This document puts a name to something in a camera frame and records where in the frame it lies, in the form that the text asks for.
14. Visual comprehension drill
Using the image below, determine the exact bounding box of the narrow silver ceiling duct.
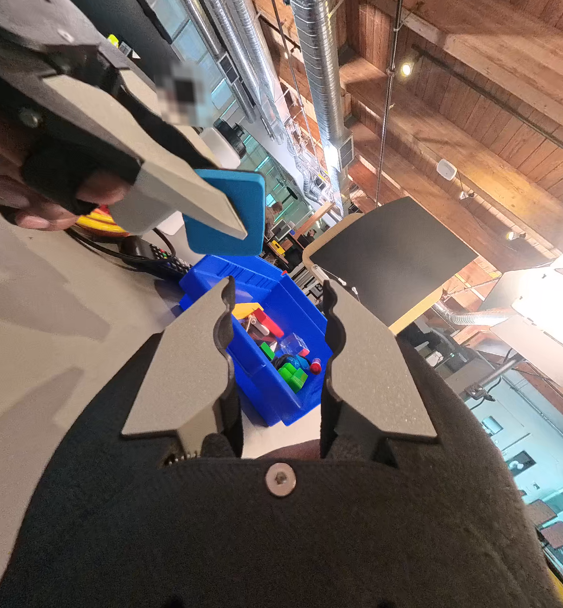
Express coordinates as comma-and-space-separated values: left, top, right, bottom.
182, 0, 258, 125

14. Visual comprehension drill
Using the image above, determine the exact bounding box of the black wall poster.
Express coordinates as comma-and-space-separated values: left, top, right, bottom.
505, 450, 537, 477

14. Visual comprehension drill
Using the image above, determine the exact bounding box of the black remote control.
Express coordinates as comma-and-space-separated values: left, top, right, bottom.
120, 237, 193, 281

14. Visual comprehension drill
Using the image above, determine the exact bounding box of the black board tan frame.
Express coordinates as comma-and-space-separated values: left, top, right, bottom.
302, 196, 479, 335

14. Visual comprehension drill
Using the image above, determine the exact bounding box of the black cable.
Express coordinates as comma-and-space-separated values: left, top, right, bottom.
67, 227, 177, 272

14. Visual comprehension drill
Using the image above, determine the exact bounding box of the metal light stand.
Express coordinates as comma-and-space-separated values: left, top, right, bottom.
462, 356, 521, 401

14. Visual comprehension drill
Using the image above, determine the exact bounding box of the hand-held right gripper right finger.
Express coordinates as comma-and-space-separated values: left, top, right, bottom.
320, 279, 438, 459

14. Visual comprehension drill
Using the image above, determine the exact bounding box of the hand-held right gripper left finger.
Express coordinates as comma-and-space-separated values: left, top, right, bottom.
121, 275, 237, 458

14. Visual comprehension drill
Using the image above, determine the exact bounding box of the yellow ethernet cable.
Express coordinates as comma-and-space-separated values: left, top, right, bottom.
76, 209, 126, 234

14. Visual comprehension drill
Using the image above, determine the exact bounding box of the large silver vented duct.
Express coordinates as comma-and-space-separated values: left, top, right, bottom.
288, 0, 356, 205

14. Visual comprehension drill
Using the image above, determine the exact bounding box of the studio light panel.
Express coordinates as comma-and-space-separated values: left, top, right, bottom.
489, 252, 563, 388

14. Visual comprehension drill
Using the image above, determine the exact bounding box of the person's left hand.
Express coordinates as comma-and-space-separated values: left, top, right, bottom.
0, 116, 131, 232

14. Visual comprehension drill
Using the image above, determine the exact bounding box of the wide silver ceiling duct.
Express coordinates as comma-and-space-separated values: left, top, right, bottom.
201, 0, 291, 143

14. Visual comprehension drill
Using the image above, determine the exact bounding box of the large blue plastic bin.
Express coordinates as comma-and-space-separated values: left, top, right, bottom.
179, 254, 334, 427

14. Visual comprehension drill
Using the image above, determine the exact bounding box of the green two-stud brick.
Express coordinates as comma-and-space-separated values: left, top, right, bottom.
278, 363, 309, 393

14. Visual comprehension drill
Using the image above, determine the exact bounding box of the clear acrylic cube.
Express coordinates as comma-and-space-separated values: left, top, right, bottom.
279, 333, 310, 358

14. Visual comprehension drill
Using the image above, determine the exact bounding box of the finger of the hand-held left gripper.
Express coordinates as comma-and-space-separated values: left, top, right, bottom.
44, 75, 248, 239
116, 70, 216, 170

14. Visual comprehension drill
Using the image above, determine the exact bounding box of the light blue foam block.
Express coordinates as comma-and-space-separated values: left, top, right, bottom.
182, 168, 266, 257

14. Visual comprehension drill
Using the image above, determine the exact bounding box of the red block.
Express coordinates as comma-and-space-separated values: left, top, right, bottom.
253, 309, 285, 339

